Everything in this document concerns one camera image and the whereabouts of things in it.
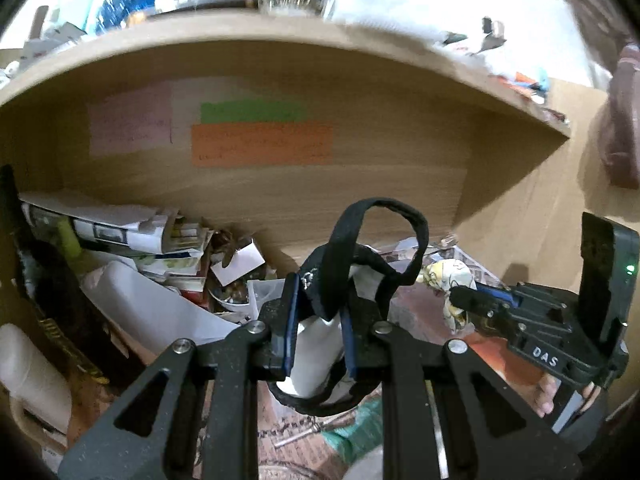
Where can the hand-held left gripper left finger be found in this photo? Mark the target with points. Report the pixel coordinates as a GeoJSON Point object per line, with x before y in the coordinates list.
{"type": "Point", "coordinates": [289, 332]}

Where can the orange paper note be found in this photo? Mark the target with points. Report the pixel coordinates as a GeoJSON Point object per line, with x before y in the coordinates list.
{"type": "Point", "coordinates": [262, 144]}

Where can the green plastic bag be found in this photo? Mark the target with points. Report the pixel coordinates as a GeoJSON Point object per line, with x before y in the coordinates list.
{"type": "Point", "coordinates": [350, 427]}

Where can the white plastic container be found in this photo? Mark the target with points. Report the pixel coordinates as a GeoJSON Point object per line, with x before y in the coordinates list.
{"type": "Point", "coordinates": [150, 305]}

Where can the white paper roll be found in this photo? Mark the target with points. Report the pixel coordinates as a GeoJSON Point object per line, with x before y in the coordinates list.
{"type": "Point", "coordinates": [32, 375]}

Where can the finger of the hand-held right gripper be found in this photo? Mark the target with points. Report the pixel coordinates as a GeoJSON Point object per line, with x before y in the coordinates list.
{"type": "Point", "coordinates": [495, 292]}
{"type": "Point", "coordinates": [475, 305]}

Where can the pink paper note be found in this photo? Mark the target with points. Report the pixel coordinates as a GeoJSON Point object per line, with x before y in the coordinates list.
{"type": "Point", "coordinates": [131, 122]}

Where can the stack of folded newspapers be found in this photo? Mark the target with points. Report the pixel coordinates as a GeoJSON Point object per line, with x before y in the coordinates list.
{"type": "Point", "coordinates": [125, 232]}

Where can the person's right hand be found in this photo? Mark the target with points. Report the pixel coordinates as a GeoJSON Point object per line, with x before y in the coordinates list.
{"type": "Point", "coordinates": [546, 395]}

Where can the yellow patterned white cloth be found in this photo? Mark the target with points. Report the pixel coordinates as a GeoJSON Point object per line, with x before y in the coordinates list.
{"type": "Point", "coordinates": [450, 280]}

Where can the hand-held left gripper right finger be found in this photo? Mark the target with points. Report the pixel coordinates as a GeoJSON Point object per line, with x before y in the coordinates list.
{"type": "Point", "coordinates": [348, 347]}

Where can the clear plastic cup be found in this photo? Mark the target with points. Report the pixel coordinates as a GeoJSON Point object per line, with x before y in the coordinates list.
{"type": "Point", "coordinates": [265, 295]}

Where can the wooden shelf unit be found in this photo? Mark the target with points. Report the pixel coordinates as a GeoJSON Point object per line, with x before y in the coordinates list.
{"type": "Point", "coordinates": [310, 200]}

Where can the green paper note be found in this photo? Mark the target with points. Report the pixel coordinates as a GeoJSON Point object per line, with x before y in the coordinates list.
{"type": "Point", "coordinates": [250, 111]}

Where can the blue plastic bag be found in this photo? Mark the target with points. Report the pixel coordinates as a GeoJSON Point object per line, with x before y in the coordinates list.
{"type": "Point", "coordinates": [125, 0]}

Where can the small white cardboard box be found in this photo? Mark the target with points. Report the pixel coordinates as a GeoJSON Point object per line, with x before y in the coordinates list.
{"type": "Point", "coordinates": [237, 262]}

